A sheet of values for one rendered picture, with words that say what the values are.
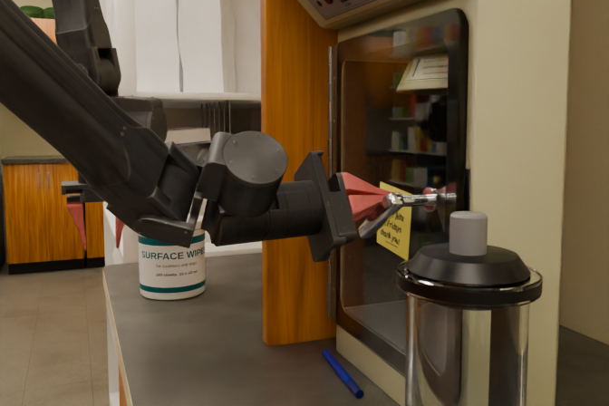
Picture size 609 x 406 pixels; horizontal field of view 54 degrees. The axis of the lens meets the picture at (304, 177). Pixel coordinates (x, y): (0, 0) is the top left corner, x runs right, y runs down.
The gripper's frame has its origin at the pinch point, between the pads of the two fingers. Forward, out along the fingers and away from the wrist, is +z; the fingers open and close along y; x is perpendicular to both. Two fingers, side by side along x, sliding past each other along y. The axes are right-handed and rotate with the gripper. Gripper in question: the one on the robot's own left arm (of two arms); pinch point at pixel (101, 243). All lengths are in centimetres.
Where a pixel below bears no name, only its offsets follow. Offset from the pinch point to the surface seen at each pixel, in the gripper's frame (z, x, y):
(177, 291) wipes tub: 14.4, 20.9, 14.1
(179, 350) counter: 16.2, -4.8, 10.4
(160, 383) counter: 16.2, -15.6, 6.2
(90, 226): 70, 456, 6
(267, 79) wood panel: -23.9, -8.4, 23.6
